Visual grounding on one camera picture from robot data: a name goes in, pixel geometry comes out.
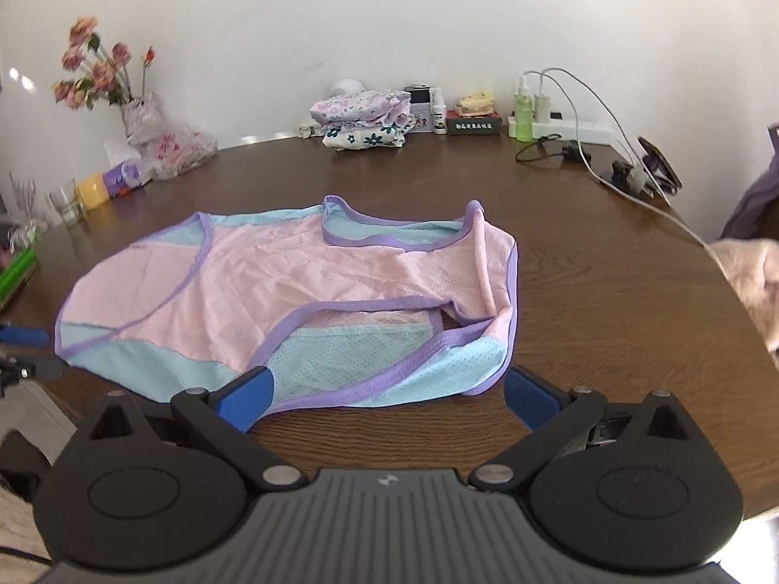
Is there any green spray bottle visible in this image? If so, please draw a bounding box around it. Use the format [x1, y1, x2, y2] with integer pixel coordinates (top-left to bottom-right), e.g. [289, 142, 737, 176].
[514, 74, 535, 143]

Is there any pink artificial flower bouquet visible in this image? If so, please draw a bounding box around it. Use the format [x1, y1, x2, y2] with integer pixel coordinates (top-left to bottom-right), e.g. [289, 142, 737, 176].
[52, 16, 156, 111]

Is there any clear plastic bag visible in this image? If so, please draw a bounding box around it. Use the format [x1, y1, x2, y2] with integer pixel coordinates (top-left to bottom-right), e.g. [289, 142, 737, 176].
[144, 124, 218, 181]

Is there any black text box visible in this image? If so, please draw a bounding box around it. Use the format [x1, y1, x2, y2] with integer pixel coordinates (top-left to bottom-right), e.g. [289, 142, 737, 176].
[446, 112, 502, 136]

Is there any beige fuzzy sleeve forearm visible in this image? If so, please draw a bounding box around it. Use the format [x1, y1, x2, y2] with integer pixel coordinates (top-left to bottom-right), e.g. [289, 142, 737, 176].
[712, 238, 779, 363]

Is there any purple floral folded cloth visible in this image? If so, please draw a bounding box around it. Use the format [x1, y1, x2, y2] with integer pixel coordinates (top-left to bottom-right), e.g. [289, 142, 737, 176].
[309, 90, 412, 128]

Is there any clear glass cup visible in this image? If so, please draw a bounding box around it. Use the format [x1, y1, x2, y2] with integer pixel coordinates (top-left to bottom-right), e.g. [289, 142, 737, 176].
[48, 181, 83, 227]

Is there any black cable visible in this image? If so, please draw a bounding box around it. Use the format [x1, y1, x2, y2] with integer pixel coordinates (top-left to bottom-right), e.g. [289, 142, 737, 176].
[515, 133, 596, 166]

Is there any pink blue mesh vest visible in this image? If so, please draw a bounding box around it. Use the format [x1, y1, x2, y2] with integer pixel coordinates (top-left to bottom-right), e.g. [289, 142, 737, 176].
[54, 195, 519, 418]

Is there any yellow snack pack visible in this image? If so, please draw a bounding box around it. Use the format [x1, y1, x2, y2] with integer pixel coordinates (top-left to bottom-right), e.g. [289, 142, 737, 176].
[456, 92, 495, 117]

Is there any white charger cable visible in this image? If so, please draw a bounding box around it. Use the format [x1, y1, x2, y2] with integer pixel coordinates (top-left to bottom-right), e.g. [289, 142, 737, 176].
[522, 66, 726, 257]

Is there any yellow cup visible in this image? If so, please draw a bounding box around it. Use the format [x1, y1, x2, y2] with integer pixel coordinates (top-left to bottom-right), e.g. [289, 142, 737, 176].
[76, 173, 111, 211]

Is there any green flat object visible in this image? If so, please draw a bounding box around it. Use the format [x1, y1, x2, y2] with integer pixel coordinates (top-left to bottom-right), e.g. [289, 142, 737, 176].
[0, 247, 38, 307]

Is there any white teal floral folded cloth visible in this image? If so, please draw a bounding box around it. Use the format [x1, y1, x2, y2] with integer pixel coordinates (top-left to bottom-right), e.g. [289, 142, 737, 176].
[322, 121, 408, 152]

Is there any small white bottle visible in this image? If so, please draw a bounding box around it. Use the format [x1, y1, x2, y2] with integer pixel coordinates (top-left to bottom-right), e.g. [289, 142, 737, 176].
[432, 87, 447, 136]

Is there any purple tissue pack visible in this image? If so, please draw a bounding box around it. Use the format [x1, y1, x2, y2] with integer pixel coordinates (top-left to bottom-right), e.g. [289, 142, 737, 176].
[103, 158, 153, 198]

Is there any white power strip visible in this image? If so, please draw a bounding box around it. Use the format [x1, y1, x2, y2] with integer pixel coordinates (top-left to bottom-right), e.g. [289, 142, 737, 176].
[534, 120, 615, 146]

